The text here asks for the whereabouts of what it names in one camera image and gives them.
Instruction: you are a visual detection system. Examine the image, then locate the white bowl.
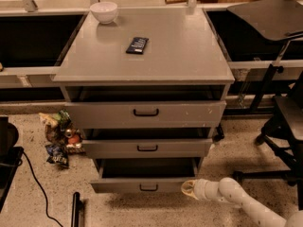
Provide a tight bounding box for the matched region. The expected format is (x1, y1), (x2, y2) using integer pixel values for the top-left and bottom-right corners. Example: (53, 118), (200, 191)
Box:
(90, 2), (118, 24)

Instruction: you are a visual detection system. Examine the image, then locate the black equipment base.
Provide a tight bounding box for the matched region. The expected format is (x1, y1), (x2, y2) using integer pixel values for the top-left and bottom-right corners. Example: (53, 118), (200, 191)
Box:
(0, 116), (24, 212)

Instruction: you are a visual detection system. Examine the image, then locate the black power cable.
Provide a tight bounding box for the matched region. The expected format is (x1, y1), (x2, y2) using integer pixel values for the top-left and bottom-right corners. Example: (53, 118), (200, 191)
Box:
(21, 150), (64, 227)

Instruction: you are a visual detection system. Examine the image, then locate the grey bottom drawer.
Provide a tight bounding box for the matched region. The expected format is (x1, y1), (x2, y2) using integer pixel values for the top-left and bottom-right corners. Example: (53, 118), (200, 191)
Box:
(91, 157), (201, 193)

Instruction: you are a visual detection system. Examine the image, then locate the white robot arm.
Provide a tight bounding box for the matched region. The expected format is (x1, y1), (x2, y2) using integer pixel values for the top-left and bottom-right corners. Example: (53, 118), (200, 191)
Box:
(181, 177), (303, 227)

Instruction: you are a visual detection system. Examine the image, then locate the grey middle drawer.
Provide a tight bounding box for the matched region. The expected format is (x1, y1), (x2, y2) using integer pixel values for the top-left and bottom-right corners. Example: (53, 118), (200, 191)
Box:
(82, 139), (212, 159)

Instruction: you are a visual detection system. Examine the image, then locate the grey drawer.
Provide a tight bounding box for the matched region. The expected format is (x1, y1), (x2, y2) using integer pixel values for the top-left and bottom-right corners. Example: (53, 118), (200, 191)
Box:
(82, 139), (212, 159)
(66, 101), (225, 129)
(91, 157), (201, 193)

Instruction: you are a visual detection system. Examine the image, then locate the dark blue snack packet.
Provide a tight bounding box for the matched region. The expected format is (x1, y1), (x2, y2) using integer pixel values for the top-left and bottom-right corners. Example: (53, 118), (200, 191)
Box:
(126, 37), (149, 54)

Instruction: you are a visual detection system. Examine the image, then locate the pile of snack bags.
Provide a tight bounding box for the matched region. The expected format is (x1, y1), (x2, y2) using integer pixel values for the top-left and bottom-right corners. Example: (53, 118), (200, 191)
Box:
(39, 110), (84, 167)

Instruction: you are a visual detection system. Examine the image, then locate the wooden rolling pin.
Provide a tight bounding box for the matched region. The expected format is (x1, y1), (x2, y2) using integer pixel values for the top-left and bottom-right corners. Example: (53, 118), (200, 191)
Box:
(165, 0), (201, 4)

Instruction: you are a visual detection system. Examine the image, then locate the black post on floor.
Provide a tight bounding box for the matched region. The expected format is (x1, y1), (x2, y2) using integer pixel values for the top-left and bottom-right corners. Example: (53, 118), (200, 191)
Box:
(71, 192), (84, 227)

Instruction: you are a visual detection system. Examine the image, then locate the grey top drawer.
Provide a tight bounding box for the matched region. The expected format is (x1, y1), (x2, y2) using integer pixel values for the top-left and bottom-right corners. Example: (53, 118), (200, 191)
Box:
(66, 101), (225, 129)

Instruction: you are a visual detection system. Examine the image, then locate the grey drawer cabinet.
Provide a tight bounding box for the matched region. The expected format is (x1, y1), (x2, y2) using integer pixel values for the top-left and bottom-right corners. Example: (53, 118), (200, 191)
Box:
(52, 6), (236, 172)

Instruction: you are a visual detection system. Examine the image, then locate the black office chair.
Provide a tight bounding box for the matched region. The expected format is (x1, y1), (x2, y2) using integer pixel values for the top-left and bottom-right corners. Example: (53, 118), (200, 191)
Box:
(227, 0), (303, 210)

